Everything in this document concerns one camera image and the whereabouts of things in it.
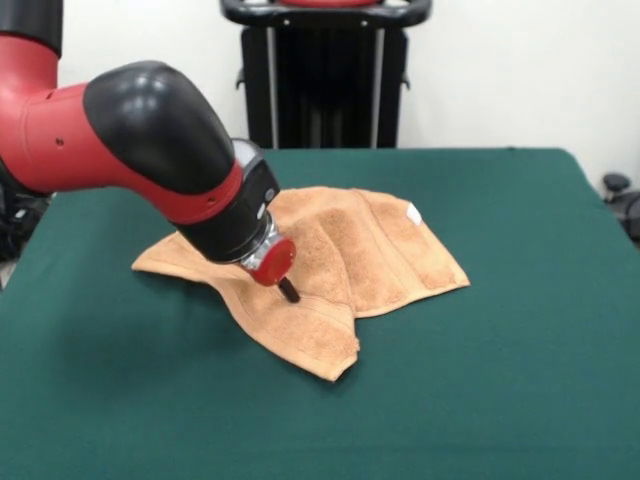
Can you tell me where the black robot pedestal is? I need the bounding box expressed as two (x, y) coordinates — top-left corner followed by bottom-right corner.
(218, 0), (432, 150)

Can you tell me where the black equipment box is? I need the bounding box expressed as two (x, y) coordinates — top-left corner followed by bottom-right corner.
(0, 187), (51, 262)

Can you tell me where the grey chair base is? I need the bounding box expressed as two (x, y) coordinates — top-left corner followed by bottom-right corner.
(601, 171), (640, 249)

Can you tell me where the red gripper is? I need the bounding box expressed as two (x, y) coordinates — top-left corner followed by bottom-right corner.
(248, 237), (302, 305)

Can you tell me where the dark green table cloth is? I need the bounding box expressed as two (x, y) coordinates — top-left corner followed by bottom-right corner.
(0, 147), (640, 480)

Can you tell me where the tan terry towel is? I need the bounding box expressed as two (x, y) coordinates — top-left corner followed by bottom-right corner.
(131, 186), (472, 383)

